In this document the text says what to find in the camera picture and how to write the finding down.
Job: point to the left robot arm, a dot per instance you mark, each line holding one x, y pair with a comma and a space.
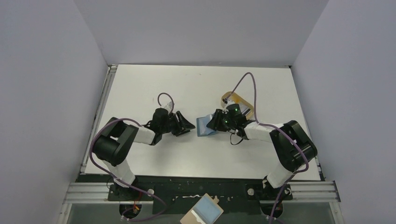
114, 141

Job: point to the white VIP card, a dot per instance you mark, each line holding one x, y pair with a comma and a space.
244, 109

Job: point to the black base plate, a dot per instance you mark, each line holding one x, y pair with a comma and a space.
179, 194

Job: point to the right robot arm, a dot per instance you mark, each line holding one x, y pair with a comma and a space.
292, 145

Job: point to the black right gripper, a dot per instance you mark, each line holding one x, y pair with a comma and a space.
218, 119

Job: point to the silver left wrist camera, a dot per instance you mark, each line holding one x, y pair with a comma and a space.
169, 107

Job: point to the gold VIP card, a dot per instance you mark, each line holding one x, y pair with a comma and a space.
234, 99

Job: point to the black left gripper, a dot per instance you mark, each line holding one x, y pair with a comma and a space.
176, 123

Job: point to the aluminium right side rail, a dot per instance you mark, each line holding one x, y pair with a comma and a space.
316, 170

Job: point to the blue card on cardboard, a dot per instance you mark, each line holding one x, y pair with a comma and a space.
205, 211

